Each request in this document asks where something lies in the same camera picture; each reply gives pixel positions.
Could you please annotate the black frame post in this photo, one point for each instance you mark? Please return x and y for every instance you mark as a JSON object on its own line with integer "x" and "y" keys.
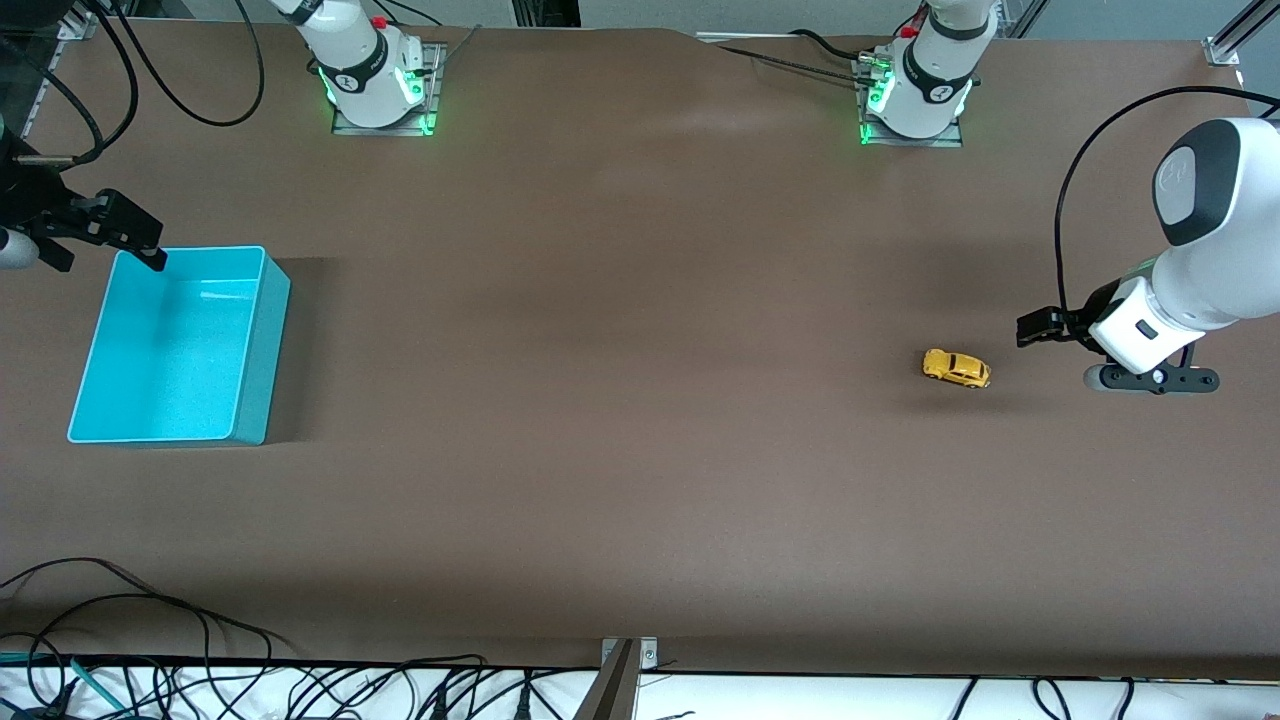
{"x": 545, "y": 12}

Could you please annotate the small metal bracket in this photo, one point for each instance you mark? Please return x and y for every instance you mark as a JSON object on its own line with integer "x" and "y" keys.
{"x": 648, "y": 655}

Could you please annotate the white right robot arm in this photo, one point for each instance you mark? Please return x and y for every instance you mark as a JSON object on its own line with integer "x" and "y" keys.
{"x": 355, "y": 60}

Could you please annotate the yellow beetle toy car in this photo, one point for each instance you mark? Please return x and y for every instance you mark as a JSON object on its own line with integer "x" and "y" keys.
{"x": 955, "y": 368}

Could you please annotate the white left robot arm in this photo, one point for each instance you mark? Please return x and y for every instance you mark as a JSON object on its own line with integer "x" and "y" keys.
{"x": 1210, "y": 270}

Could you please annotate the turquoise plastic bin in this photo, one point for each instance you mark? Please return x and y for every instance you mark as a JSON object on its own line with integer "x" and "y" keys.
{"x": 170, "y": 360}

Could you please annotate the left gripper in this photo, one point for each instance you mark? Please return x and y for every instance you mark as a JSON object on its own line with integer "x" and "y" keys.
{"x": 1098, "y": 303}

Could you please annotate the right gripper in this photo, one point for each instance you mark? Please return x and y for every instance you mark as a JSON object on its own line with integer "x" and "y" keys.
{"x": 28, "y": 203}

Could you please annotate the dark metal bar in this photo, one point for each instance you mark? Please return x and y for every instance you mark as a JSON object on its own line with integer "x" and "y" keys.
{"x": 610, "y": 695}

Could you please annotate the aluminium frame profile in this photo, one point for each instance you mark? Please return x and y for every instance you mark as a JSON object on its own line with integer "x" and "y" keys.
{"x": 1222, "y": 50}
{"x": 1020, "y": 15}
{"x": 70, "y": 25}

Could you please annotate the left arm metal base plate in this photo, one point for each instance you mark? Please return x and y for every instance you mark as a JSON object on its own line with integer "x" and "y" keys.
{"x": 920, "y": 142}

